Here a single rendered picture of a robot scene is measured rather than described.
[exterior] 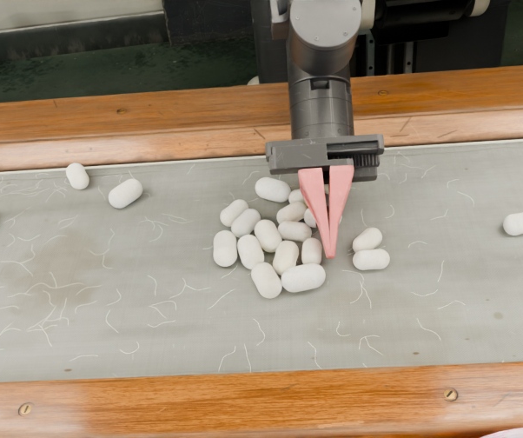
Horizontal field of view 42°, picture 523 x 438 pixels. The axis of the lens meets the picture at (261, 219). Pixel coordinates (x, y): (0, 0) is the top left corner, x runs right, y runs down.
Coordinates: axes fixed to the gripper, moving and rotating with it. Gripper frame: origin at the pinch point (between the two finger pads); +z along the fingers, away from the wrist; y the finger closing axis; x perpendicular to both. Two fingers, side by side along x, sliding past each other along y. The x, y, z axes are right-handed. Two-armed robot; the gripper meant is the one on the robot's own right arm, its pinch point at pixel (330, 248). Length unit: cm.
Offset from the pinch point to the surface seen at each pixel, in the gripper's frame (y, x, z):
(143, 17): -59, 174, -116
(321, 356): -1.4, -4.6, 9.2
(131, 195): -19.5, 6.8, -7.5
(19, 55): -109, 178, -107
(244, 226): -7.7, 2.8, -2.9
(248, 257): -7.3, 0.1, 0.4
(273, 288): -5.1, -2.1, 3.5
